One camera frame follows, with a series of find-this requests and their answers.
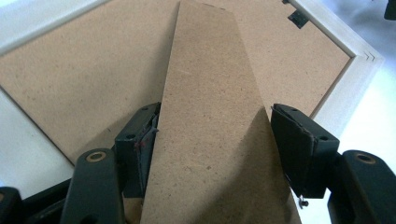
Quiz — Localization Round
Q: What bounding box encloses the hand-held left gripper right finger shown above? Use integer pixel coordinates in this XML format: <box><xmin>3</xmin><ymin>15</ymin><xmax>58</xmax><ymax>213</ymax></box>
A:
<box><xmin>270</xmin><ymin>103</ymin><xmax>341</xmax><ymax>209</ymax></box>

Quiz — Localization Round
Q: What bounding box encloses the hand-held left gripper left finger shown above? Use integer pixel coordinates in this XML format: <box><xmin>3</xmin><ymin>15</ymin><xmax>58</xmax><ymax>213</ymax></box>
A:
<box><xmin>114</xmin><ymin>102</ymin><xmax>163</xmax><ymax>200</ymax></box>

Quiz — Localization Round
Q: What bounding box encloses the wooden picture frame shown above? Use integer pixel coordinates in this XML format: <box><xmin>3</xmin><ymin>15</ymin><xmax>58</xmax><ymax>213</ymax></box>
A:
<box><xmin>0</xmin><ymin>0</ymin><xmax>386</xmax><ymax>224</ymax></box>

